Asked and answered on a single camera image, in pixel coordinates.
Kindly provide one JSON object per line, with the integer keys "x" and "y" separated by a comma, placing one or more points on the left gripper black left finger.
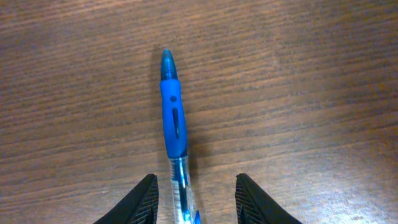
{"x": 139, "y": 206}

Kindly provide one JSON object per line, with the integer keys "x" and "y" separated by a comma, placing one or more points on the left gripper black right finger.
{"x": 254, "y": 205}

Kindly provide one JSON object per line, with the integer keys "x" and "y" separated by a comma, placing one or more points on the blue ballpoint pen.
{"x": 175, "y": 137}

